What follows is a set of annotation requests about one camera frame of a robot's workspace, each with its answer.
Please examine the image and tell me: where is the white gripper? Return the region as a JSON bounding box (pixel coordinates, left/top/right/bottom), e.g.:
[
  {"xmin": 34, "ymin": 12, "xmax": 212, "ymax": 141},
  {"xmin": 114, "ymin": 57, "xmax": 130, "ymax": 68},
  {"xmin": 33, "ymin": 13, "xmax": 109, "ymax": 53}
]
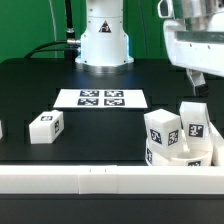
[{"xmin": 163, "ymin": 20, "xmax": 224, "ymax": 97}]

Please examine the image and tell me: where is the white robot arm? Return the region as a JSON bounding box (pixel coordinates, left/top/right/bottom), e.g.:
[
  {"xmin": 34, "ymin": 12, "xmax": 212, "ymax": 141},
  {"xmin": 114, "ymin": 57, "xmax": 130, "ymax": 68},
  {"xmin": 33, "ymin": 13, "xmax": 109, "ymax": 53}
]
[{"xmin": 76, "ymin": 0, "xmax": 224, "ymax": 94}]

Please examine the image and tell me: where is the white right fence bar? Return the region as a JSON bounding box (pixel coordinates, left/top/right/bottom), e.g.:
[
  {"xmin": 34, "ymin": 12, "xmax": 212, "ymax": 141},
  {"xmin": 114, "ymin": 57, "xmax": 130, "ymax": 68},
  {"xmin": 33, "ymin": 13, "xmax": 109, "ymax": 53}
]
[{"xmin": 210, "ymin": 124, "xmax": 224, "ymax": 166}]

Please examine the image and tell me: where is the white fence bar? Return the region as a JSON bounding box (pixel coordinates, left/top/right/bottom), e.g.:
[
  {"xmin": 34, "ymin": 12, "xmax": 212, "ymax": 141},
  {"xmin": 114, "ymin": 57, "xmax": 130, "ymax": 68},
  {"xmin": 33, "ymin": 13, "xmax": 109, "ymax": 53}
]
[
  {"xmin": 0, "ymin": 165, "xmax": 224, "ymax": 195},
  {"xmin": 210, "ymin": 124, "xmax": 224, "ymax": 166}
]

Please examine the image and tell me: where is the white marker sheet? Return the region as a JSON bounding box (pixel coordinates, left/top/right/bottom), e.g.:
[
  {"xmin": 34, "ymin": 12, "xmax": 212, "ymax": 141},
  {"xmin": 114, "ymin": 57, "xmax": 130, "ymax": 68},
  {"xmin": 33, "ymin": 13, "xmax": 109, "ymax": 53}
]
[{"xmin": 54, "ymin": 89, "xmax": 147, "ymax": 109}]

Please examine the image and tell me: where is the white front fence bar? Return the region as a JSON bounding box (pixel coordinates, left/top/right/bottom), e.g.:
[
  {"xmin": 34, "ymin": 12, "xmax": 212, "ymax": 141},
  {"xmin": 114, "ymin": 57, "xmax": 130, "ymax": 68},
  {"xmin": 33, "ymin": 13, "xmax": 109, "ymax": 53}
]
[{"xmin": 0, "ymin": 165, "xmax": 224, "ymax": 195}]

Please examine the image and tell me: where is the white object at left edge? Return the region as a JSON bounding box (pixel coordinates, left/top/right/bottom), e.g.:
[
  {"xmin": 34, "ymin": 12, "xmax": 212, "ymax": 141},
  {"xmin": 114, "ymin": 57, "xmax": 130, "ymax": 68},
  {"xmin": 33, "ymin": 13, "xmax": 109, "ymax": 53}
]
[{"xmin": 0, "ymin": 120, "xmax": 3, "ymax": 140}]

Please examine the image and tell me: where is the black cable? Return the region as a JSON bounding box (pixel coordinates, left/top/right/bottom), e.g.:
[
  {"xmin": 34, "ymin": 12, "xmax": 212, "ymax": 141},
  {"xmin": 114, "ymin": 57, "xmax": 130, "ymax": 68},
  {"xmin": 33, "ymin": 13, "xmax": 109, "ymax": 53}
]
[{"xmin": 23, "ymin": 38, "xmax": 82, "ymax": 60}]

